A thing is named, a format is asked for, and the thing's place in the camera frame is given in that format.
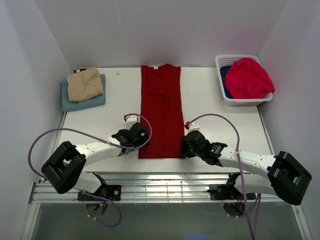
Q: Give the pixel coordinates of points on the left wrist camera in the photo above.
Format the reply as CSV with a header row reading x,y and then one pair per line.
x,y
130,120

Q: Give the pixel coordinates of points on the aluminium rail frame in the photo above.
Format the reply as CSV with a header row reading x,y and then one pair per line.
x,y
157,188

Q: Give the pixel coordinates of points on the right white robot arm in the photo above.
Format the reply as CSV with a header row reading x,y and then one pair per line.
x,y
280,175

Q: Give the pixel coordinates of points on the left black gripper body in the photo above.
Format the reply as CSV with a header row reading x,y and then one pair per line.
x,y
143,140

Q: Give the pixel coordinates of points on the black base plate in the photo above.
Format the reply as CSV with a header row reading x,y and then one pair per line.
x,y
224,192
110,192

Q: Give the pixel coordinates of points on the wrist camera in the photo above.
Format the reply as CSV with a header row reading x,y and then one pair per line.
x,y
130,120
192,126

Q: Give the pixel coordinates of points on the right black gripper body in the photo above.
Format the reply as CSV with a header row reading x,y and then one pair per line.
x,y
187,151

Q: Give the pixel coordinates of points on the dark red t shirt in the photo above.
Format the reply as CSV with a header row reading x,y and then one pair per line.
x,y
161,105

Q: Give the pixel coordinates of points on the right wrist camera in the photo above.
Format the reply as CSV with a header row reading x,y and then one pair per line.
x,y
192,126

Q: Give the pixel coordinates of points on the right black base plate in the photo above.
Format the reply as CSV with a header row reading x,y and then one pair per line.
x,y
224,192

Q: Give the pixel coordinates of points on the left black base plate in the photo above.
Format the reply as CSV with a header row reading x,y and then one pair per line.
x,y
110,192

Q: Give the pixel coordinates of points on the pink crumpled t shirt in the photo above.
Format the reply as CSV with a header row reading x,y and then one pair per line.
x,y
246,79

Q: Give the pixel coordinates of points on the dark blue t shirt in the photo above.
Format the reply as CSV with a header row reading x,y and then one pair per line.
x,y
223,72

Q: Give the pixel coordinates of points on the folded beige t shirt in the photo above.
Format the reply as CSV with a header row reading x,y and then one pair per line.
x,y
84,85

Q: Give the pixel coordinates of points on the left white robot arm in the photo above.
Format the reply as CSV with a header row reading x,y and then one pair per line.
x,y
65,167

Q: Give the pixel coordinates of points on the folded light blue t shirt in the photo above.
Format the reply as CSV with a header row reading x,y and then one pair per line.
x,y
68,106

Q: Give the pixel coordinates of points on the white plastic basket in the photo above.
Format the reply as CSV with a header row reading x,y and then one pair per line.
x,y
229,60

